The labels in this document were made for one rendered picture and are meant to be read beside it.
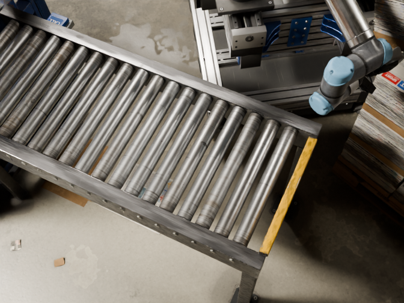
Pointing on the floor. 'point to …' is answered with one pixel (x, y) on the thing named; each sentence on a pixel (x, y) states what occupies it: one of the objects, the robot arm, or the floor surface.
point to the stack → (379, 145)
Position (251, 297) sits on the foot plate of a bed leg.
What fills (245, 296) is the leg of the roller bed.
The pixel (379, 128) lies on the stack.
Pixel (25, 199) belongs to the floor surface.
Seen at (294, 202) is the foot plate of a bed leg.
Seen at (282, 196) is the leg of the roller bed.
